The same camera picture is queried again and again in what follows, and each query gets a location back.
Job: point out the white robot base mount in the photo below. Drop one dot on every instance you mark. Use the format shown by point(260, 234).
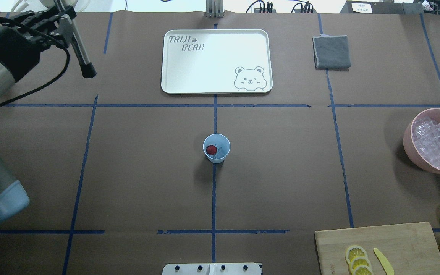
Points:
point(239, 268)

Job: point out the light blue plastic cup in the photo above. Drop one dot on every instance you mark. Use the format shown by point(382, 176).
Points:
point(217, 140)

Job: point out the grey folded cloth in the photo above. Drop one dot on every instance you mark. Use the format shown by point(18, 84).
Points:
point(331, 52)

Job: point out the ice cube in cup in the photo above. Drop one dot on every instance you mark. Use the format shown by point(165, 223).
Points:
point(222, 152)

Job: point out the yellow plastic knife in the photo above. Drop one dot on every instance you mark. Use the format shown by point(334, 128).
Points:
point(386, 265)

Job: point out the cream bear serving tray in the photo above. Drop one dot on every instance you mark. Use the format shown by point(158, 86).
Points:
point(216, 61)

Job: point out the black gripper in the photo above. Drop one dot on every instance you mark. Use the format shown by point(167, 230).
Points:
point(18, 46)

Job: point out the pink bowl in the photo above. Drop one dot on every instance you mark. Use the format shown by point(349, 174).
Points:
point(410, 147)

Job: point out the wooden cutting board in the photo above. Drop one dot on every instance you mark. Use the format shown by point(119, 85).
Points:
point(410, 248)

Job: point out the brown box with label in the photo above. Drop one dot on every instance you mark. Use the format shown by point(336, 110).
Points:
point(366, 7)

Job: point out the white toaster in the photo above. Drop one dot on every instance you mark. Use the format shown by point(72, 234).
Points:
point(46, 3)

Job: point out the clear ice cubes pile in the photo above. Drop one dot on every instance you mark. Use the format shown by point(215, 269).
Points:
point(426, 136)

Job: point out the lemon slice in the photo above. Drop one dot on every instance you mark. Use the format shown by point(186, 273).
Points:
point(362, 270)
point(359, 261)
point(354, 251)

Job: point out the red strawberry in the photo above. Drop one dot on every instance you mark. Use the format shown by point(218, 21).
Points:
point(211, 150)

